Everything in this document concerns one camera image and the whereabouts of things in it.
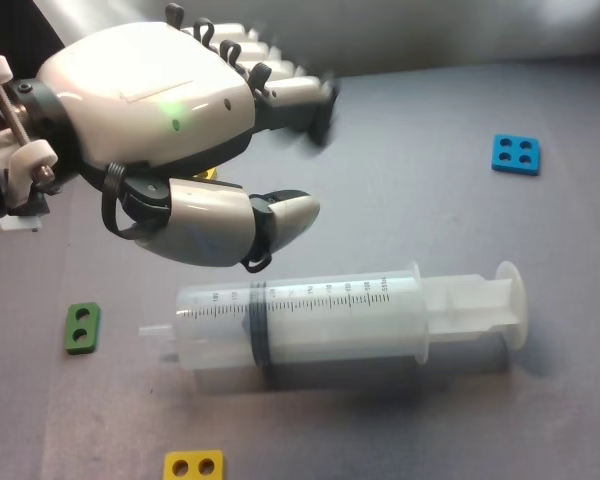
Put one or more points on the blue four-hole block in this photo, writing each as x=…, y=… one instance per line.
x=515, y=155

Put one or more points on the green two-hole block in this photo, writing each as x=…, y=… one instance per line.
x=82, y=329

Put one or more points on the yellow two-hole block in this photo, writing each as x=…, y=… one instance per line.
x=192, y=467

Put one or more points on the white flat plate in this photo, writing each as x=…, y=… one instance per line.
x=17, y=222

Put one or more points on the grey table cloth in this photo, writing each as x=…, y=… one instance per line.
x=430, y=210

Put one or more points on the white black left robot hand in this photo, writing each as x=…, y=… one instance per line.
x=140, y=100

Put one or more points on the clear graduated measuring cylinder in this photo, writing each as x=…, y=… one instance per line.
x=330, y=320

